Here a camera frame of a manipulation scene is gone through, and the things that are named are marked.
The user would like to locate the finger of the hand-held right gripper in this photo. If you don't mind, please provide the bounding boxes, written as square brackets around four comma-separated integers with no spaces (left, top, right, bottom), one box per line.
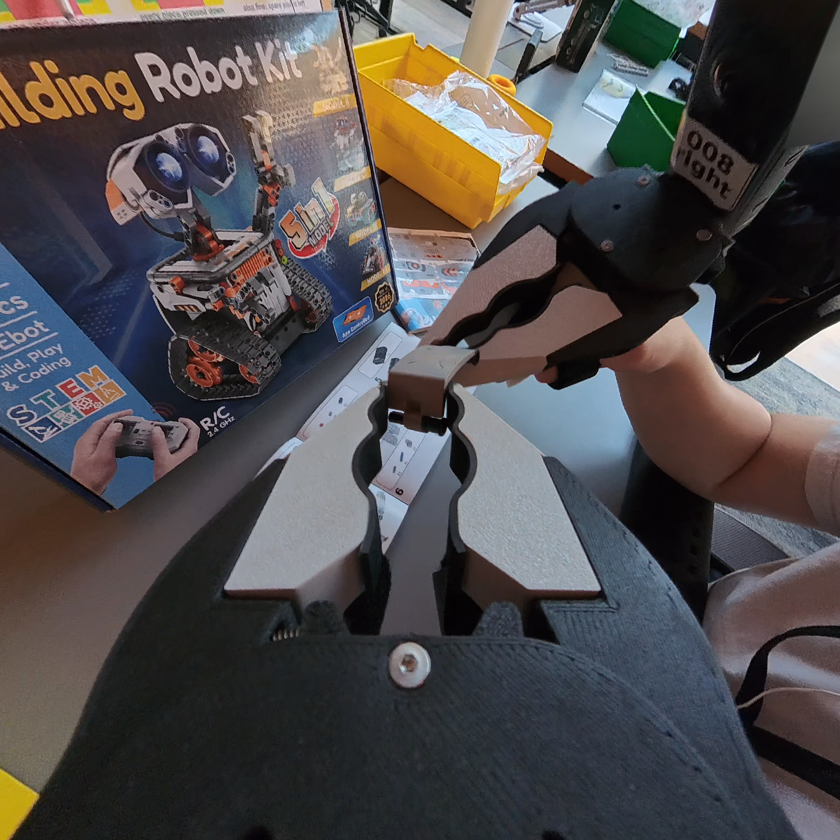
[419,225,560,349]
[459,282,626,388]

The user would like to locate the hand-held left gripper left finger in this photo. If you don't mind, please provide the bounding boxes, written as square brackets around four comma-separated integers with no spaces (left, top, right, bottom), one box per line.
[223,386,389,634]

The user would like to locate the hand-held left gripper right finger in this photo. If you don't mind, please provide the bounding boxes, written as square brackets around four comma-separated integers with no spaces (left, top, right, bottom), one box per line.
[446,384,603,632]

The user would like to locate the grey building block piece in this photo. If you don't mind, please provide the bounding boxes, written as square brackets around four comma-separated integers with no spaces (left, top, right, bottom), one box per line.
[387,346,481,435]

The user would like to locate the yellow plastic bin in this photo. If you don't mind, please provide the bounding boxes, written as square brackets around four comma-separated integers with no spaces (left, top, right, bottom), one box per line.
[0,768,40,840]
[353,33,554,228]

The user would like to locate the person's right forearm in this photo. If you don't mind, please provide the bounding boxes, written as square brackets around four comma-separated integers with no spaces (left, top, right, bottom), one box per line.
[613,341,840,534]

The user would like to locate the grey desk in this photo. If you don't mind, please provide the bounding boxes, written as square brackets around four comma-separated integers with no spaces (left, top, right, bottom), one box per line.
[0,39,840,840]

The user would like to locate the printed task sheet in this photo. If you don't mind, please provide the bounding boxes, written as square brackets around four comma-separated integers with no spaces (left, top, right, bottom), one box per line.
[0,0,336,18]

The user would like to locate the person's right hand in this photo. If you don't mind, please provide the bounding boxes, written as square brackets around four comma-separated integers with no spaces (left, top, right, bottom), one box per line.
[533,318,698,391]

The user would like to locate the large green bin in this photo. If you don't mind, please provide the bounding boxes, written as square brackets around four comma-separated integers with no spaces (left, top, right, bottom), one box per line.
[607,88,687,179]

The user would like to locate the open instruction booklet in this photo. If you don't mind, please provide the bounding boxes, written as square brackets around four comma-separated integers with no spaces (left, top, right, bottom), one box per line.
[256,322,455,553]

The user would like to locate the black perforated board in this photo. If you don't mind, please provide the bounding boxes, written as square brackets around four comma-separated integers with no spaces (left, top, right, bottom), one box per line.
[620,440,718,626]

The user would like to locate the small white booklet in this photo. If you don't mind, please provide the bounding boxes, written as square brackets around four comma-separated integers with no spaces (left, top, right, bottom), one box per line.
[583,69,635,123]

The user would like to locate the clear plastic bags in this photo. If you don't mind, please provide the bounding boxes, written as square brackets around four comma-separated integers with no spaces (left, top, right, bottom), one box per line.
[384,71,547,195]

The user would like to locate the small green bin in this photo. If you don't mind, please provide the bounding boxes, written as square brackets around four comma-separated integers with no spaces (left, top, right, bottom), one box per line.
[604,0,683,68]

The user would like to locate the long black carton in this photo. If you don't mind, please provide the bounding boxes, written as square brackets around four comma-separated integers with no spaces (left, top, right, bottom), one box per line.
[554,0,618,73]

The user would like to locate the white paper roll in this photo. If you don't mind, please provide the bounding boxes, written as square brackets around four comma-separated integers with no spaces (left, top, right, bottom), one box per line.
[459,0,514,80]

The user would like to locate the person's light shirt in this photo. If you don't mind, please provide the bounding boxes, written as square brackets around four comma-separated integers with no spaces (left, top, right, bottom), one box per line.
[705,427,840,840]

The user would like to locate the blue robot kit box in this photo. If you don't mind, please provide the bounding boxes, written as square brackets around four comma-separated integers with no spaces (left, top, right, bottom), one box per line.
[0,7,399,511]

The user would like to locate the black strap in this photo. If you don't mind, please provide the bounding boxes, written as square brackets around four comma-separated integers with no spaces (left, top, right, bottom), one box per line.
[735,626,840,803]

